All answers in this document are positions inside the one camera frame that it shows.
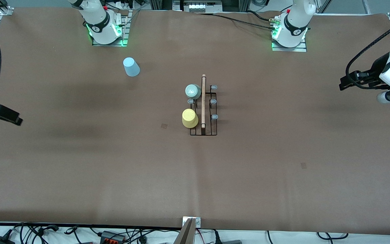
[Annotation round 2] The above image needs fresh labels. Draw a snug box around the black wire cup holder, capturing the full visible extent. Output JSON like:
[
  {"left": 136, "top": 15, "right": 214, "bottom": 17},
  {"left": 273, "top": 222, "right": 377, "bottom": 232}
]
[{"left": 187, "top": 74, "right": 218, "bottom": 136}]

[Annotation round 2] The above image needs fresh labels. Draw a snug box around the pale green plastic cup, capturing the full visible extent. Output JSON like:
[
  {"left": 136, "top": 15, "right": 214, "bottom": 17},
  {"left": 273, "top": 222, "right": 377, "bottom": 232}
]
[{"left": 185, "top": 84, "right": 202, "bottom": 100}]

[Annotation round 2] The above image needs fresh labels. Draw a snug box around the yellow plastic cup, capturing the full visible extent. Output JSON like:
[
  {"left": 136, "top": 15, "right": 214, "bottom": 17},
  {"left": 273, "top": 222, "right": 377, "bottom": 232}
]
[{"left": 182, "top": 108, "right": 199, "bottom": 129}]

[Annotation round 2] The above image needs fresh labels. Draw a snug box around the light blue plastic cup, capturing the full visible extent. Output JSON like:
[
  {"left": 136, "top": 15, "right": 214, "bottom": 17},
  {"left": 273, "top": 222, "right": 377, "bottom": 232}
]
[{"left": 123, "top": 57, "right": 140, "bottom": 77}]

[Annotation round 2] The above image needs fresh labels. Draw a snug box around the black orange connector block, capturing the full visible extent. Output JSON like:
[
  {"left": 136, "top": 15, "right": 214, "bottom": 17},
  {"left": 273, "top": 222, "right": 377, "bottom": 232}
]
[{"left": 100, "top": 231, "right": 126, "bottom": 243}]

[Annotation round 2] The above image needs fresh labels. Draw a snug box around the grey electrical unit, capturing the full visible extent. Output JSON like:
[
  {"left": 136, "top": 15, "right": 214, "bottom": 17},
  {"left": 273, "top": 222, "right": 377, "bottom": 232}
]
[{"left": 181, "top": 0, "right": 222, "bottom": 13}]

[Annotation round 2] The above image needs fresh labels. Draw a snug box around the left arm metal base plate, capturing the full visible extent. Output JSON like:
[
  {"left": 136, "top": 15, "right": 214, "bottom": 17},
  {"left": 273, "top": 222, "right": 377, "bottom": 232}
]
[{"left": 272, "top": 37, "right": 307, "bottom": 52}]

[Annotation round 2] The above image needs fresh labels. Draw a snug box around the aluminium corner bracket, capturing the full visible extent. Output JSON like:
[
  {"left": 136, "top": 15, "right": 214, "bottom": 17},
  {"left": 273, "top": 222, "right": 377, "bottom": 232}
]
[{"left": 0, "top": 0, "right": 13, "bottom": 16}]

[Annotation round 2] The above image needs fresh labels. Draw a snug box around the thick black cable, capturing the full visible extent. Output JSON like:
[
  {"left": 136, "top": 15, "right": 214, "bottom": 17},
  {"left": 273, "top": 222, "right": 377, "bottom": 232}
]
[{"left": 246, "top": 10, "right": 273, "bottom": 22}]

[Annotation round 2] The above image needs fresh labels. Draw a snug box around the black cable tangle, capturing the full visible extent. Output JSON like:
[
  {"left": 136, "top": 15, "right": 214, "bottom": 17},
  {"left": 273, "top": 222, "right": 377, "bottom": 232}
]
[{"left": 0, "top": 222, "right": 97, "bottom": 244}]

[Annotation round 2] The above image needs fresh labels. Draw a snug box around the thin black cable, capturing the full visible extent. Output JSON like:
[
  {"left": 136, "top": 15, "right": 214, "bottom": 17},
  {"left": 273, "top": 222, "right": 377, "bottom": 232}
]
[{"left": 195, "top": 12, "right": 277, "bottom": 31}]

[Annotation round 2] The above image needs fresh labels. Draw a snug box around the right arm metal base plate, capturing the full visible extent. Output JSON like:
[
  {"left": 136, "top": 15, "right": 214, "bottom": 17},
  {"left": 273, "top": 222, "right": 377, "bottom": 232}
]
[{"left": 92, "top": 10, "right": 130, "bottom": 47}]

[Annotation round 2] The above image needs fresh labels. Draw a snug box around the brown camera mount bar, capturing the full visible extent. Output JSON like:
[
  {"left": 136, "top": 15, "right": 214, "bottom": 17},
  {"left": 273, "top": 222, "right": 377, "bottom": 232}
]
[{"left": 174, "top": 219, "right": 196, "bottom": 244}]

